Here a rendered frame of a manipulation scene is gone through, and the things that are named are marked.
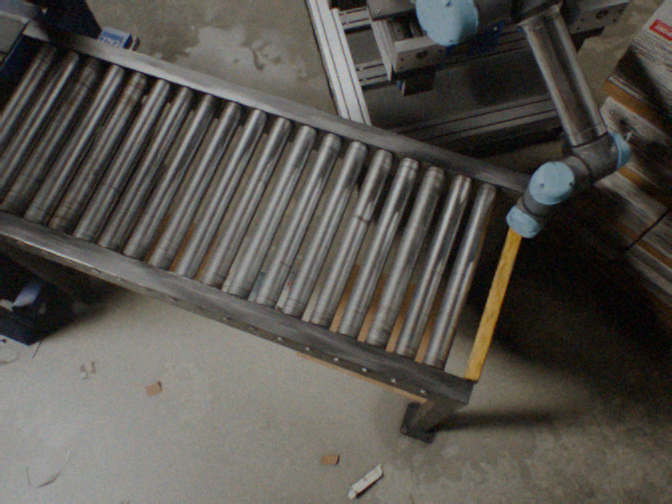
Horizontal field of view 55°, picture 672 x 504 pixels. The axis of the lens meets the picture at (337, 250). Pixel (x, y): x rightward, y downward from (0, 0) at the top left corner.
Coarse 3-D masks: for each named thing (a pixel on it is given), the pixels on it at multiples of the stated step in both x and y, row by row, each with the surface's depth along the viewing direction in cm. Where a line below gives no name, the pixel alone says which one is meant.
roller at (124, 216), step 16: (176, 96) 159; (192, 96) 160; (176, 112) 157; (160, 128) 156; (176, 128) 157; (160, 144) 155; (144, 160) 153; (160, 160) 154; (144, 176) 152; (128, 192) 150; (144, 192) 152; (128, 208) 149; (112, 224) 148; (128, 224) 149; (112, 240) 147
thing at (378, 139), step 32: (32, 32) 166; (64, 32) 166; (128, 64) 162; (160, 64) 162; (224, 96) 159; (256, 96) 158; (320, 128) 155; (352, 128) 155; (416, 160) 152; (448, 160) 151; (512, 192) 149
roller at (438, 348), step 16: (480, 192) 149; (496, 192) 149; (480, 208) 147; (480, 224) 146; (464, 240) 146; (480, 240) 145; (464, 256) 143; (464, 272) 142; (448, 288) 142; (464, 288) 141; (448, 304) 140; (464, 304) 141; (448, 320) 138; (432, 336) 138; (448, 336) 137; (432, 352) 136; (448, 352) 137
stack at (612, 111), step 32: (608, 128) 160; (640, 128) 152; (640, 160) 161; (608, 192) 179; (640, 192) 170; (576, 224) 204; (608, 224) 192; (640, 224) 180; (608, 256) 205; (640, 256) 191; (608, 288) 220
